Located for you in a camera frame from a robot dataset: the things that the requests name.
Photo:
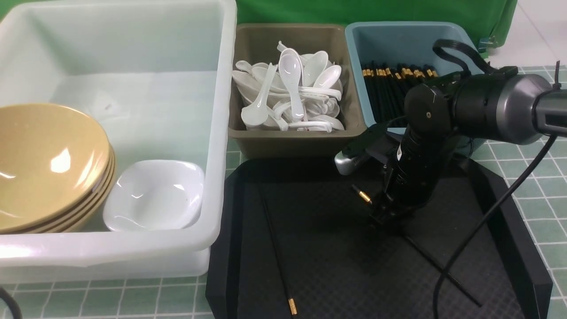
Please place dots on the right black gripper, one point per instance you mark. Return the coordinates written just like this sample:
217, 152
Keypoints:
413, 171

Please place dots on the black chopstick gold tip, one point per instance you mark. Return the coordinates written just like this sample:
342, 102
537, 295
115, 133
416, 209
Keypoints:
280, 262
422, 251

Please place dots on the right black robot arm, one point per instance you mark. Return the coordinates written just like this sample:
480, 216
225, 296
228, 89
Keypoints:
502, 106

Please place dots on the pile of black chopsticks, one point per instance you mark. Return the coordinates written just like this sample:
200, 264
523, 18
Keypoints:
388, 86

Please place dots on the blue chopstick bin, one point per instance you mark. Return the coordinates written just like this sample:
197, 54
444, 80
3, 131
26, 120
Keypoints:
397, 42

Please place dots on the black plastic serving tray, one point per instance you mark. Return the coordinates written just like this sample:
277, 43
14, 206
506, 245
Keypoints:
338, 266

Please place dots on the white soup spoon centre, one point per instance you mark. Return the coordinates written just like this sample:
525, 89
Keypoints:
290, 69

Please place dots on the white soup spoon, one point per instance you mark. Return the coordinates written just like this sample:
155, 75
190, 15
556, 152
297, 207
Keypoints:
290, 69
255, 114

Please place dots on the white soup spoon left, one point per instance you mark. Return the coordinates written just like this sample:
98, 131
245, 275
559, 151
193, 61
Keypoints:
255, 114

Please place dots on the green backdrop cloth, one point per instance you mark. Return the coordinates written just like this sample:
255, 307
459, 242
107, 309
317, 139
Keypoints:
486, 22

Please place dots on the olive brown spoon bin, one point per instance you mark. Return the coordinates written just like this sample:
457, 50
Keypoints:
258, 43

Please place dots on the stacked white dish in bin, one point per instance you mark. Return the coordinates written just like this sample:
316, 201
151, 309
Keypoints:
155, 195

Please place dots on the large translucent white plastic bin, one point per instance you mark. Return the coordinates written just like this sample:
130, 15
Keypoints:
157, 75

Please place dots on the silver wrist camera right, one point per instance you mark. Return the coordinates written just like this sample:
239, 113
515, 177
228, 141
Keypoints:
354, 154

